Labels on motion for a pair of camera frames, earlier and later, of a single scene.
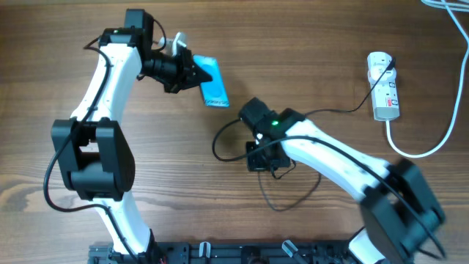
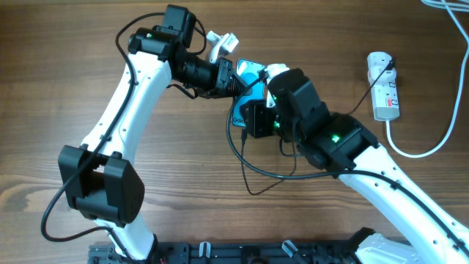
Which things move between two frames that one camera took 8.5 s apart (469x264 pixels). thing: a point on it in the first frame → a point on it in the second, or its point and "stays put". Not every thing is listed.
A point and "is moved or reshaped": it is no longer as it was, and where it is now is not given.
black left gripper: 187,68 → 223,70
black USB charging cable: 292,203 → 244,133
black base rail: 227,252 stays put
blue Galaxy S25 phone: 215,92 is moved or reshaped
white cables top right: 461,5 stays put
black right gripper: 254,164 → 255,121
